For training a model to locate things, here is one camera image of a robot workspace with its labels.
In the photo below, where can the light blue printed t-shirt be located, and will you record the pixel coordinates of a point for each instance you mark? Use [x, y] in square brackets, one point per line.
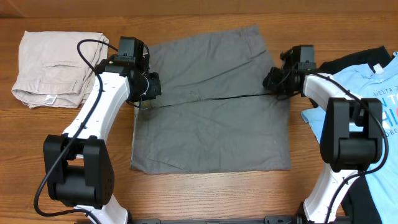
[381, 83]

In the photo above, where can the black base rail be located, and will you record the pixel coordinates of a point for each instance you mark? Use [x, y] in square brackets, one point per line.
[211, 221]

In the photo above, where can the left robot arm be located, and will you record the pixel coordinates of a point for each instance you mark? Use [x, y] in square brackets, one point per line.
[78, 168]

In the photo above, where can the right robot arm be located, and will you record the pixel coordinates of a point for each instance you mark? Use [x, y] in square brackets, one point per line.
[352, 136]

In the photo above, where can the grey shorts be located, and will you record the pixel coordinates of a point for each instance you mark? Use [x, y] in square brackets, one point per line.
[213, 114]

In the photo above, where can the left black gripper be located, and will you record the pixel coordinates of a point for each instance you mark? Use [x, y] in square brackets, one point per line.
[154, 90]

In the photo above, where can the folded beige shorts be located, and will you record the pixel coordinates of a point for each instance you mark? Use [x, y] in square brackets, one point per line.
[51, 72]

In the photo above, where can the black garment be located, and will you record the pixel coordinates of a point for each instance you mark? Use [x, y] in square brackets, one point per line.
[351, 60]

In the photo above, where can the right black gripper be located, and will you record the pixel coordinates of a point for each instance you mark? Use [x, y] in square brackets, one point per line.
[270, 84]

